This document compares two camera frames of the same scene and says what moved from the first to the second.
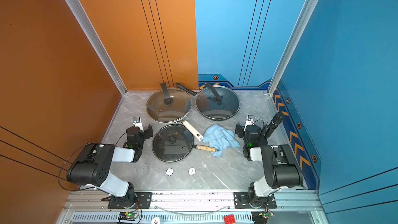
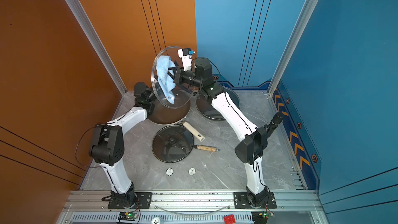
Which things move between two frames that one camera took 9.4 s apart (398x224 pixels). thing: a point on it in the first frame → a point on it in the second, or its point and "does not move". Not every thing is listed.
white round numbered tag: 156,220 does not move
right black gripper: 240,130 → 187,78
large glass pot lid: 168,110 → 170,93
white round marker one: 192,171 does not move
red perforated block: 229,219 does not move
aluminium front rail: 300,201 does not move
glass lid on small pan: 172,142 does not move
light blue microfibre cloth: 220,138 → 166,81
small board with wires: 268,214 does not move
